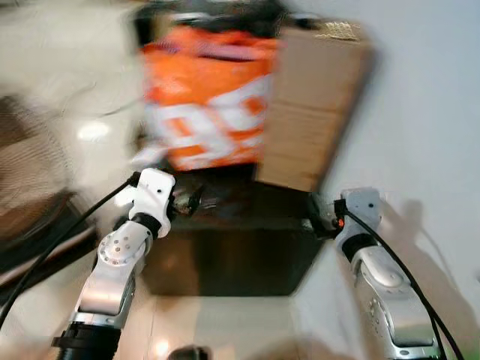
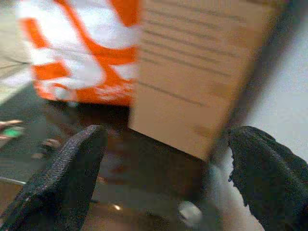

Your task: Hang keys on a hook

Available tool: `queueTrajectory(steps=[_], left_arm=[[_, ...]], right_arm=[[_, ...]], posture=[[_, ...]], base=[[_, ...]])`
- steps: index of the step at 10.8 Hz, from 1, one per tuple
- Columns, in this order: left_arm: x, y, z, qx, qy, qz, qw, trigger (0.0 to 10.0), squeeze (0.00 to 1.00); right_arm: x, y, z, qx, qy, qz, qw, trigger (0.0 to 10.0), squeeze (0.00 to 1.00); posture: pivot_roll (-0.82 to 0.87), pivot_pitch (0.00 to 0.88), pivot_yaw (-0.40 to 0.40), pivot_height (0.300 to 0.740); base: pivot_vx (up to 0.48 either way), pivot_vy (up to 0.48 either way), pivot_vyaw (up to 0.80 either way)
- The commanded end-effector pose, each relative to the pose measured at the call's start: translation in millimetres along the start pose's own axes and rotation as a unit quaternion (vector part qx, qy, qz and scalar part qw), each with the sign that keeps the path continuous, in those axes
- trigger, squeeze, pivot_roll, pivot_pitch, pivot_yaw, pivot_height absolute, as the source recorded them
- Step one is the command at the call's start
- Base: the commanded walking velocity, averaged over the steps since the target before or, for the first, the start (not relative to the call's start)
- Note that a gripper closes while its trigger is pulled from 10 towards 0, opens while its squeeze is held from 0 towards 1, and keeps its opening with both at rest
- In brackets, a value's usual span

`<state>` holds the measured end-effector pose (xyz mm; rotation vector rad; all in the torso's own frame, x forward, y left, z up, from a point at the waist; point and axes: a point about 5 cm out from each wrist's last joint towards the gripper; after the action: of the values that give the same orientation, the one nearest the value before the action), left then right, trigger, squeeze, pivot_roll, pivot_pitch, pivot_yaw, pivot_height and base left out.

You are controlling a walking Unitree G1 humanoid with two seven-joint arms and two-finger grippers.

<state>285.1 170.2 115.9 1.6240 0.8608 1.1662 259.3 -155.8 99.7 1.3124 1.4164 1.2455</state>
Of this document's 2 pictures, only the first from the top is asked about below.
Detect black low cabinet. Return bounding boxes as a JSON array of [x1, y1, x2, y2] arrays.
[[139, 166, 332, 298]]

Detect orange white printed bag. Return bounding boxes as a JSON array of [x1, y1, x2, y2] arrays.
[[139, 24, 280, 172]]

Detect brown cardboard box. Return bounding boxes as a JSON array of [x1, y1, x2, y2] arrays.
[[255, 21, 376, 193]]

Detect dark robot foot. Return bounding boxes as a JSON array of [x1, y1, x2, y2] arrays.
[[166, 344, 212, 360]]

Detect brown woven furniture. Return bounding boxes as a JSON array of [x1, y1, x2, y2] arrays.
[[0, 94, 98, 290]]

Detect black bag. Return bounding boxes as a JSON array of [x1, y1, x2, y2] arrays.
[[133, 0, 293, 47]]

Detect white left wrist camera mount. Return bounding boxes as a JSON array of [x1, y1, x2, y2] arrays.
[[128, 168, 177, 226]]

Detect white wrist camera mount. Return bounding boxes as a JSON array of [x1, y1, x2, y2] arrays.
[[334, 187, 382, 244], [128, 168, 177, 226]]

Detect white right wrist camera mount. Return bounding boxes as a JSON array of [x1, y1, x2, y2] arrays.
[[334, 187, 382, 244]]

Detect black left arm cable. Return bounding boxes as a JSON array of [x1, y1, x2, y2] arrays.
[[0, 172, 142, 331]]

